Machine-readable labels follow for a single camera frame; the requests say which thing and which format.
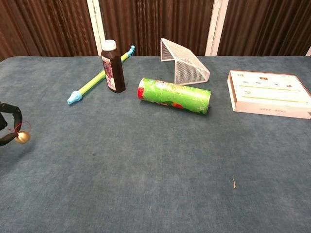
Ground brown pleated screen panel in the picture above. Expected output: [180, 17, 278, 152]
[217, 0, 311, 57]
[0, 0, 98, 61]
[98, 0, 215, 57]

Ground white flat gift box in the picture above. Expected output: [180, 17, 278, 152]
[227, 70, 311, 120]

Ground golden bell with red string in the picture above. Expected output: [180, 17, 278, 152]
[9, 121, 32, 145]

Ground blue table cloth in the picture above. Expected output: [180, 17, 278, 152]
[0, 55, 311, 233]

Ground white mesh metal stand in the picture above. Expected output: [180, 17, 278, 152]
[160, 37, 210, 86]

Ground white screen frame post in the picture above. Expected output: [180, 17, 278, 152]
[86, 0, 106, 56]
[205, 0, 229, 57]

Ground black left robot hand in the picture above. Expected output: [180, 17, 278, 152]
[0, 101, 23, 147]

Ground dark juice bottle white cap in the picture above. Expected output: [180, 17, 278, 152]
[100, 39, 126, 94]

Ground green chip can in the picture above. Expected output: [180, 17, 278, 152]
[137, 77, 212, 115]

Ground green blue water squirter tube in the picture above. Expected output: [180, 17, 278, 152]
[67, 45, 136, 106]

